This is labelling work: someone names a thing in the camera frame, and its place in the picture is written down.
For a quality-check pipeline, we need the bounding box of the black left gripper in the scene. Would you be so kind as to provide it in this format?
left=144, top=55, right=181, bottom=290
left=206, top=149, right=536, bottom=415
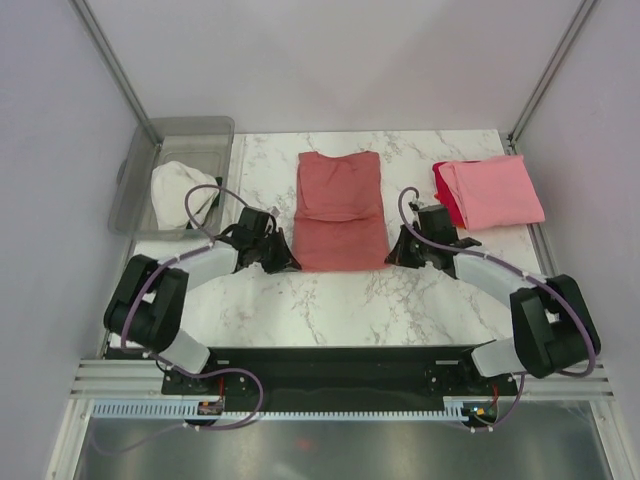
left=253, top=228, right=300, bottom=275

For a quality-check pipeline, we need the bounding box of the salmon red t-shirt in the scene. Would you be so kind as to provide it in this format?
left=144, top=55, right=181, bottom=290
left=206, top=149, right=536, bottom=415
left=293, top=151, right=390, bottom=272

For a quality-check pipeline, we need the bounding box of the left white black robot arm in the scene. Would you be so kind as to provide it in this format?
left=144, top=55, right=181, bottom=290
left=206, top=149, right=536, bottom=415
left=103, top=207, right=302, bottom=393

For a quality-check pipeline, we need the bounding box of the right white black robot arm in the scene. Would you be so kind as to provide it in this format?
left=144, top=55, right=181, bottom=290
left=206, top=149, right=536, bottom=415
left=385, top=202, right=601, bottom=394

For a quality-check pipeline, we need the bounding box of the magenta red folded t-shirt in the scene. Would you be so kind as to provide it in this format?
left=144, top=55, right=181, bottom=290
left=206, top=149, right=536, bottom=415
left=432, top=162, right=465, bottom=228

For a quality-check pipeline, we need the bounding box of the light pink folded t-shirt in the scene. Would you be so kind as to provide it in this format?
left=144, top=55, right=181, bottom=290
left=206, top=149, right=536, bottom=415
left=440, top=155, right=545, bottom=231

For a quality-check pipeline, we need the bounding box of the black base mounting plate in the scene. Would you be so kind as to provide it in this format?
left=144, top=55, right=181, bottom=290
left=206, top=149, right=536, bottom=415
left=161, top=346, right=517, bottom=416

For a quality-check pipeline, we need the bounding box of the grey transparent plastic bin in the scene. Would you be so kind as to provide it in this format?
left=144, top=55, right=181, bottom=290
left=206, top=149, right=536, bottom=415
left=108, top=116, right=235, bottom=241

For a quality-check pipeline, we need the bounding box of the white crumpled t-shirt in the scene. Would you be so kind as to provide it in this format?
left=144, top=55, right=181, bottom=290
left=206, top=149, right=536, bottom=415
left=150, top=161, right=215, bottom=231

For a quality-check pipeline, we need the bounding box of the aluminium rail profile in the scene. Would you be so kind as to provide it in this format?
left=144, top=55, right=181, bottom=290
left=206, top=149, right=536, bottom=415
left=70, top=359, right=614, bottom=401

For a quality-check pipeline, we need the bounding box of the white slotted cable duct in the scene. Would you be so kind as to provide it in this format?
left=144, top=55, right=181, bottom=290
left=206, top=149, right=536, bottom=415
left=92, top=397, right=474, bottom=420

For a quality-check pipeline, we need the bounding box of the right aluminium frame post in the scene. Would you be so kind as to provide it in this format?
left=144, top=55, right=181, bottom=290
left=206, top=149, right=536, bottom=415
left=500, top=0, right=600, bottom=154

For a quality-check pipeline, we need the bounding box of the aluminium frame post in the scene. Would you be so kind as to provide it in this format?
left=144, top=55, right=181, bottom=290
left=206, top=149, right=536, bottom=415
left=500, top=0, right=600, bottom=154
left=69, top=0, right=162, bottom=145

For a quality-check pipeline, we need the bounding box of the left aluminium frame post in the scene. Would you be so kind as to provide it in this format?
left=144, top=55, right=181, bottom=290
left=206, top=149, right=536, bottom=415
left=69, top=0, right=162, bottom=145

